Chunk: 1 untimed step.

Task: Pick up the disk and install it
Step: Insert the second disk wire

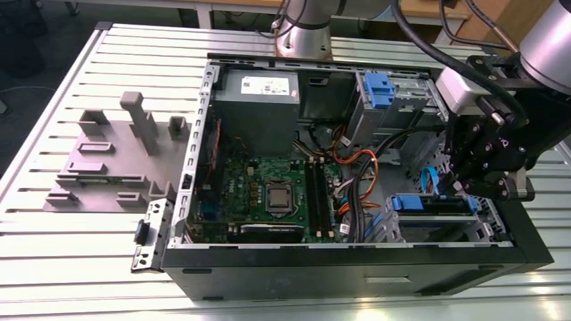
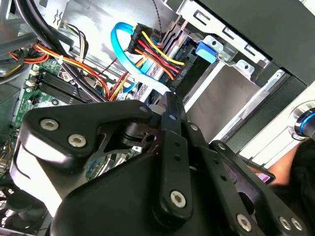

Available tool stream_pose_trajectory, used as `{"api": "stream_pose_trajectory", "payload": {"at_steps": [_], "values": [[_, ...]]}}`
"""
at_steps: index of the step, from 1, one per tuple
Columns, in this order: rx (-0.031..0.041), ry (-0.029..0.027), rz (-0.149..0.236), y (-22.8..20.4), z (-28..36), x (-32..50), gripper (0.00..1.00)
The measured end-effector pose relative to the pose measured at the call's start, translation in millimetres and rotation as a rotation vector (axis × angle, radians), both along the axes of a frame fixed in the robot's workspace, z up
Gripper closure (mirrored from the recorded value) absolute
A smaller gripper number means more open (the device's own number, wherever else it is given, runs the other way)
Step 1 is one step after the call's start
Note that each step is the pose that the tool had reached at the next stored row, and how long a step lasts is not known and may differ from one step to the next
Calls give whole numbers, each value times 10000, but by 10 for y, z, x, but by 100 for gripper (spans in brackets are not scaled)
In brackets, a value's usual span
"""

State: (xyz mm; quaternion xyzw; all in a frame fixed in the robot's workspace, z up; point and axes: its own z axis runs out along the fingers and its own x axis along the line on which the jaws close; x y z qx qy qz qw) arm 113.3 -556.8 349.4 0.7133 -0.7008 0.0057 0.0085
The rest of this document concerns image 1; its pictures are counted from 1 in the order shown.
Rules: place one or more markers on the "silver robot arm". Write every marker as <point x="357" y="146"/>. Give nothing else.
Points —
<point x="303" y="33"/>

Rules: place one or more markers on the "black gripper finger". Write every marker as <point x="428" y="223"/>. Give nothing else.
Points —
<point x="512" y="187"/>
<point x="472" y="150"/>

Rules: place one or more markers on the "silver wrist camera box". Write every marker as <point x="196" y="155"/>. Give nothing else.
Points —
<point x="455" y="93"/>

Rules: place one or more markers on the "grey metal drive cage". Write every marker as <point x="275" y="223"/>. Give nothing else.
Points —
<point x="392" y="120"/>

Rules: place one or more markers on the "grey parts rack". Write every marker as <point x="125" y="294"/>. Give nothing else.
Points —
<point x="120" y="157"/>

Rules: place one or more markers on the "silver CPU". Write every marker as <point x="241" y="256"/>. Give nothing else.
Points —
<point x="279" y="197"/>

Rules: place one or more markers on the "wooden cabinet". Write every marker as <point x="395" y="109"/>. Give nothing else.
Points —
<point x="526" y="13"/>

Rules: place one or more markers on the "green motherboard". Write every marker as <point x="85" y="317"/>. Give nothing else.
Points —
<point x="285" y="167"/>

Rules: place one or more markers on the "grey power supply unit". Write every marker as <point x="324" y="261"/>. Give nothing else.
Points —
<point x="259" y="117"/>

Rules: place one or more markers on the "CPU socket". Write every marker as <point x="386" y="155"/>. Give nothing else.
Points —
<point x="280" y="183"/>

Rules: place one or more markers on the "metal disk bay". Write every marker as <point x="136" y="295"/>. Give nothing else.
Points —
<point x="432" y="220"/>

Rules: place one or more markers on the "black graphics card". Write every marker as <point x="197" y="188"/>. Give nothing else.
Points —
<point x="267" y="232"/>

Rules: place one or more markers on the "black RAM slot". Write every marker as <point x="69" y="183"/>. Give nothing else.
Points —
<point x="312" y="187"/>

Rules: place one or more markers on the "hard disk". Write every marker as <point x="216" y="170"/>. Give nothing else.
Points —
<point x="410" y="204"/>

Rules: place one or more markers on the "black open PC case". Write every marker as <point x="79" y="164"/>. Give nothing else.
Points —
<point x="312" y="274"/>

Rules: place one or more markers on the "wooden desk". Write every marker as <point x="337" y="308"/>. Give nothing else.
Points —
<point x="240" y="4"/>

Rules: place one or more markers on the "blue drive latch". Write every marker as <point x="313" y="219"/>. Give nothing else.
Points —
<point x="379" y="87"/>

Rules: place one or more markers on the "blue rear port plug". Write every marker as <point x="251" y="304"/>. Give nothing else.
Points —
<point x="143" y="232"/>

